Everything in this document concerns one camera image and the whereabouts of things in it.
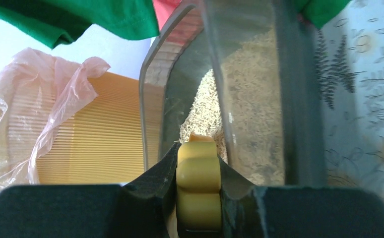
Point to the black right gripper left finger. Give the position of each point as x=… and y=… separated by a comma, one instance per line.
x=139, y=209

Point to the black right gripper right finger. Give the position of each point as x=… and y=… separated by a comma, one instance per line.
x=297, y=210

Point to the yellow litter scoop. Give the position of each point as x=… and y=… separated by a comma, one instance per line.
x=198, y=180

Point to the yellow ribbed trash bin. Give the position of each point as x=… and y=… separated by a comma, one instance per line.
x=102, y=143

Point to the grey translucent litter box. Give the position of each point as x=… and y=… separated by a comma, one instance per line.
x=199, y=36

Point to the beige cat litter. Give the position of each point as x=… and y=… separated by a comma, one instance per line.
x=255, y=94

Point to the floral table mat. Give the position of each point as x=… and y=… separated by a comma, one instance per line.
x=350, y=68

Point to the green t-shirt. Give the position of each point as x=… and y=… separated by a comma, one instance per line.
x=62, y=22

